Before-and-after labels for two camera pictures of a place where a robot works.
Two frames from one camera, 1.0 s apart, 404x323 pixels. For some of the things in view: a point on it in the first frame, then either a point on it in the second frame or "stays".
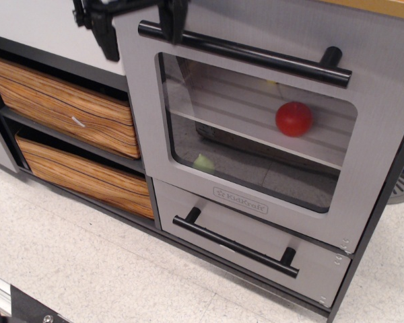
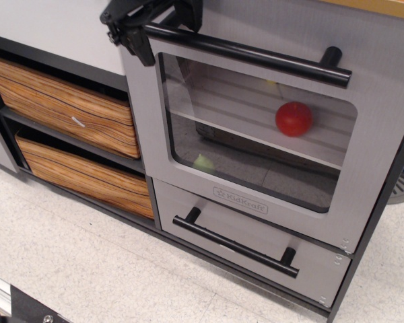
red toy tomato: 293,119 stays
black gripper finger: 103,26 -> 137,42
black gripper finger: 173,19 -> 189,13
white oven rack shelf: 250,108 stays
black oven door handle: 328,70 stays
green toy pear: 203,163 stays
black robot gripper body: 85,10 -> 120,15
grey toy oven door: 288,144 stays
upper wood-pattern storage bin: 93,116 stays
